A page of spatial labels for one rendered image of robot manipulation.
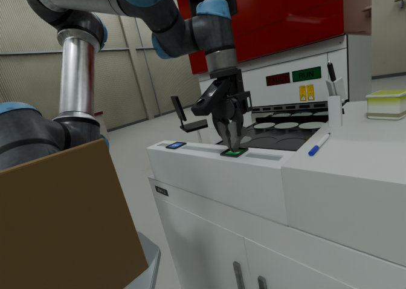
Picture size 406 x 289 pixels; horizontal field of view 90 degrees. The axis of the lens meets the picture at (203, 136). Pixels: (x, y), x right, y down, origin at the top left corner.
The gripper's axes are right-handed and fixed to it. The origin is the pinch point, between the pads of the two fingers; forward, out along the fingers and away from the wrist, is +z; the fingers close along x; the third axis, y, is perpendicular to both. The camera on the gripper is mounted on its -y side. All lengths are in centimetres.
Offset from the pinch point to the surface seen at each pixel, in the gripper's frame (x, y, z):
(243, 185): -4.9, -4.0, 7.9
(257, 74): 23, 59, -17
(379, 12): 51, 959, -123
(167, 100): 867, 599, 30
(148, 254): 6.7, -26.9, 15.5
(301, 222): -18.1, -4.0, 13.2
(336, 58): -12, 58, -16
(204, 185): 9.7, -4.0, 11.1
